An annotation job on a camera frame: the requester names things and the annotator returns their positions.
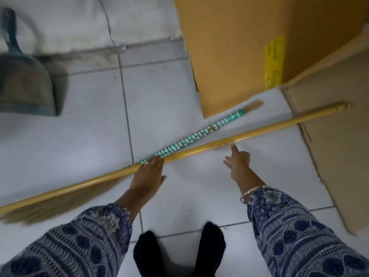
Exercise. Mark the person's left hand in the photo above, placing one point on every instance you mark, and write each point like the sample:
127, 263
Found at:
145, 180

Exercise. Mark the person's right hand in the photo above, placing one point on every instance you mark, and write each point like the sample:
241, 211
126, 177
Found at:
240, 168

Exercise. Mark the person's left thumb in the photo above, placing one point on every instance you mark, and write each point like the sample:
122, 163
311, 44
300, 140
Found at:
163, 181

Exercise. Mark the person's right thumb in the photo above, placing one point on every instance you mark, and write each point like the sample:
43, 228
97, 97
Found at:
227, 164

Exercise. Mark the yellow wooden pole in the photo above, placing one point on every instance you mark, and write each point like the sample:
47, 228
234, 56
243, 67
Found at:
259, 131

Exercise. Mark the person's right forearm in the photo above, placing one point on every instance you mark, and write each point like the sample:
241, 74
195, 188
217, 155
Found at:
297, 233

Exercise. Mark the person's left forearm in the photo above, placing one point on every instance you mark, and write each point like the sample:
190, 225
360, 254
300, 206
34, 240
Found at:
72, 242

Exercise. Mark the silver wrist bangle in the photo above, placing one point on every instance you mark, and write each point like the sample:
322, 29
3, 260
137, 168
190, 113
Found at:
253, 189

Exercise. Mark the person's left foot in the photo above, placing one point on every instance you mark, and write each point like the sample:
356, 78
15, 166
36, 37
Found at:
148, 253

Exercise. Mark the person's foot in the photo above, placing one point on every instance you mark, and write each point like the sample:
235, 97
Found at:
210, 250
148, 253

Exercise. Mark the person's right foot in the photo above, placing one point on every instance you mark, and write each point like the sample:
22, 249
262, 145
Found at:
210, 250

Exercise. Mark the large brown cardboard box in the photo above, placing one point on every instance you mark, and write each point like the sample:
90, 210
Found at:
236, 54

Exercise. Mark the flat brown cardboard sheet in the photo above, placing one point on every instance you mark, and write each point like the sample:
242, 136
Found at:
337, 147

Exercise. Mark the yellow paper sticker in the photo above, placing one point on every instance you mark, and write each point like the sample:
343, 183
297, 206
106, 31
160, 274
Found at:
274, 63

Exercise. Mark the blue-grey plastic dustpan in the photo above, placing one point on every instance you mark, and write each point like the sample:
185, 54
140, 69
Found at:
24, 83

